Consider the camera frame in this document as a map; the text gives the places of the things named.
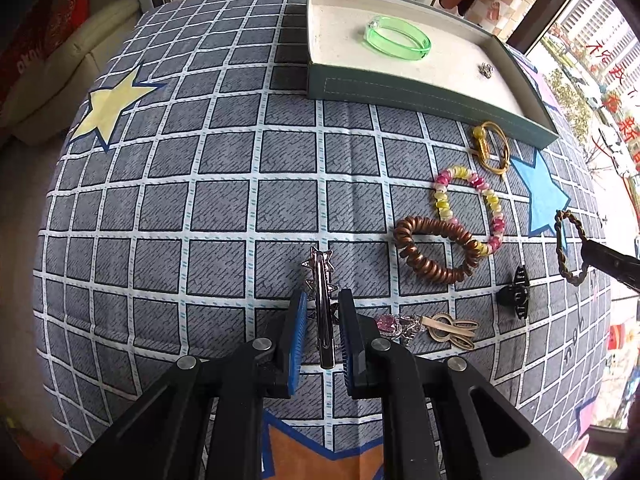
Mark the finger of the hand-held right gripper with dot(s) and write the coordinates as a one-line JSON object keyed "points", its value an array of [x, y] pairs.
{"points": [[612, 252], [612, 272]]}

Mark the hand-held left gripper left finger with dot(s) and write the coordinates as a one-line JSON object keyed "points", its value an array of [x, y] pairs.
{"points": [[297, 332]]}

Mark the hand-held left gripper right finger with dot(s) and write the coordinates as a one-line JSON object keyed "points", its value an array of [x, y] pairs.
{"points": [[350, 340]]}

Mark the silver star hair clip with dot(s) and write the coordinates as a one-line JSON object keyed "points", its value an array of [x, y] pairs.
{"points": [[322, 310]]}

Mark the pink gem brooch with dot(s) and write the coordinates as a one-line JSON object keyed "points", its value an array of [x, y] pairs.
{"points": [[390, 325]]}

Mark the black claw hair clip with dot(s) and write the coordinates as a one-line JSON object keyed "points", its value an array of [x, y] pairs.
{"points": [[515, 292]]}

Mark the beige rabbit hair clip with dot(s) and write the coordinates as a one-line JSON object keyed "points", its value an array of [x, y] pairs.
{"points": [[450, 331]]}

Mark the green jewelry tray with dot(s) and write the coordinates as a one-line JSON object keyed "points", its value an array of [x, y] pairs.
{"points": [[340, 35]]}

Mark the green translucent bangle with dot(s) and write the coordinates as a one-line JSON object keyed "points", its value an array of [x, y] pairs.
{"points": [[380, 40]]}

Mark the cream sofa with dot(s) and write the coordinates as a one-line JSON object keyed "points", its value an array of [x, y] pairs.
{"points": [[75, 60]]}

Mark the red printed cloth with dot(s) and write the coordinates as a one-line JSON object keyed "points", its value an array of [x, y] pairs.
{"points": [[30, 45]]}

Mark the black window frame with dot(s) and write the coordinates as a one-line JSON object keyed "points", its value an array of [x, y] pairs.
{"points": [[550, 5]]}

